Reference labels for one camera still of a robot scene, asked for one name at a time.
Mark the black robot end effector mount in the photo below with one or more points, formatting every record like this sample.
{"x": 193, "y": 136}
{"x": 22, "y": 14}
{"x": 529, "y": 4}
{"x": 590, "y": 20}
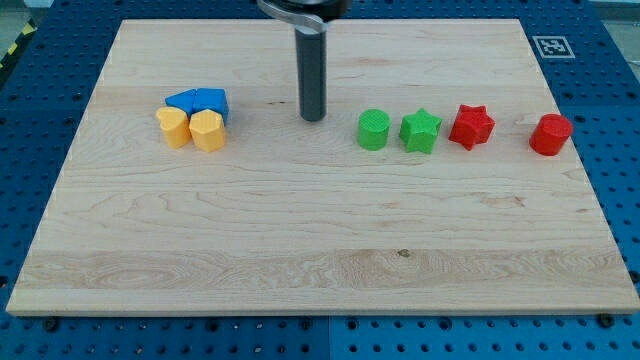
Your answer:
{"x": 311, "y": 15}

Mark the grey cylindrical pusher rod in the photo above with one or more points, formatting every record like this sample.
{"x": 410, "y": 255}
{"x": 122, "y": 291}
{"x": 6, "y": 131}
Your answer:
{"x": 311, "y": 68}

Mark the green star block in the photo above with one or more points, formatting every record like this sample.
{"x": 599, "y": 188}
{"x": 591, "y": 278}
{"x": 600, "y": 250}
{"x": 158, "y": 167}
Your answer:
{"x": 419, "y": 131}

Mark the red star block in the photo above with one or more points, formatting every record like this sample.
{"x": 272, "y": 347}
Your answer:
{"x": 472, "y": 126}

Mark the green cylinder block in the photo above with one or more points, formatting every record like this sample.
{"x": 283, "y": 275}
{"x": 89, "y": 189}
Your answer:
{"x": 373, "y": 129}

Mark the blue pentagon block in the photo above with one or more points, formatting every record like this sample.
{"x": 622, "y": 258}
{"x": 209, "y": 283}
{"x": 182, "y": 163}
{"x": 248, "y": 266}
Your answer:
{"x": 213, "y": 99}

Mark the yellow hexagon block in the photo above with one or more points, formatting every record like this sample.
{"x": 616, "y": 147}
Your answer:
{"x": 208, "y": 130}

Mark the blue triangle block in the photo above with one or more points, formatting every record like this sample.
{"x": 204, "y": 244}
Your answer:
{"x": 183, "y": 101}

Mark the yellow heart block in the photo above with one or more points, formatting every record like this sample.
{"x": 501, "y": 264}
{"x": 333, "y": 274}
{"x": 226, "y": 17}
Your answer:
{"x": 174, "y": 124}

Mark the wooden board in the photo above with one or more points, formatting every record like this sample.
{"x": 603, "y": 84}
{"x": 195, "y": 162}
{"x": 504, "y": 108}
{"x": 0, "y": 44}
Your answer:
{"x": 295, "y": 218}

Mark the white fiducial marker tag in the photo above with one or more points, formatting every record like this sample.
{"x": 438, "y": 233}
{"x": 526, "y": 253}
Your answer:
{"x": 553, "y": 47}

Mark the red cylinder block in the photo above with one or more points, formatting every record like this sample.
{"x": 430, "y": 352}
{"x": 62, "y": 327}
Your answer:
{"x": 550, "y": 134}

